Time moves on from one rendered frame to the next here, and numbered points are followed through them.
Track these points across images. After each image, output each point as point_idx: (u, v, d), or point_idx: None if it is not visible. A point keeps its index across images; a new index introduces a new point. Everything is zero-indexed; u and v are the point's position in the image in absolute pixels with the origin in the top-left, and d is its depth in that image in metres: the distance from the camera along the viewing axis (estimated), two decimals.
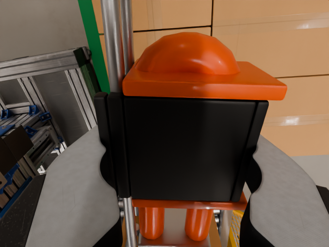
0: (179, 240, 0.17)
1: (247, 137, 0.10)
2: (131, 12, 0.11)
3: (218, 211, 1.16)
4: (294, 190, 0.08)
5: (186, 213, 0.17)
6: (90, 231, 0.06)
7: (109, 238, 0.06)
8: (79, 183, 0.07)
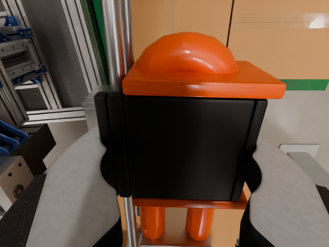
0: (180, 240, 0.17)
1: (247, 135, 0.10)
2: (131, 13, 0.11)
3: None
4: (293, 189, 0.08)
5: (187, 213, 0.17)
6: (90, 231, 0.06)
7: (109, 238, 0.06)
8: (80, 183, 0.07)
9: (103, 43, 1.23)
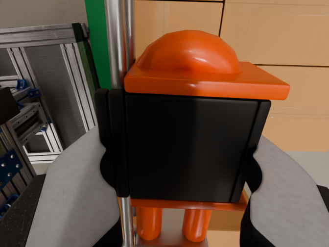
0: (177, 241, 0.17)
1: (249, 136, 0.10)
2: (134, 9, 0.11)
3: None
4: (294, 189, 0.08)
5: (184, 214, 0.16)
6: (90, 231, 0.06)
7: (109, 238, 0.06)
8: (79, 183, 0.07)
9: None
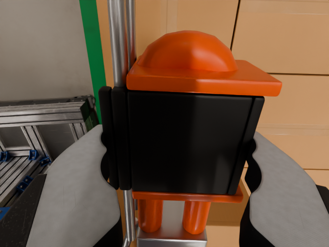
0: (177, 233, 0.17)
1: (245, 131, 0.11)
2: (135, 11, 0.11)
3: None
4: (293, 189, 0.08)
5: (184, 207, 0.17)
6: (90, 231, 0.06)
7: (110, 238, 0.06)
8: (80, 183, 0.07)
9: None
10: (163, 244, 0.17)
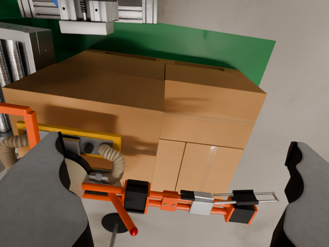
0: (210, 209, 0.65)
1: (242, 222, 0.66)
2: (264, 194, 0.65)
3: (3, 131, 1.28)
4: None
5: (216, 208, 0.66)
6: (57, 244, 0.06)
7: None
8: (37, 197, 0.07)
9: None
10: (210, 208, 0.64)
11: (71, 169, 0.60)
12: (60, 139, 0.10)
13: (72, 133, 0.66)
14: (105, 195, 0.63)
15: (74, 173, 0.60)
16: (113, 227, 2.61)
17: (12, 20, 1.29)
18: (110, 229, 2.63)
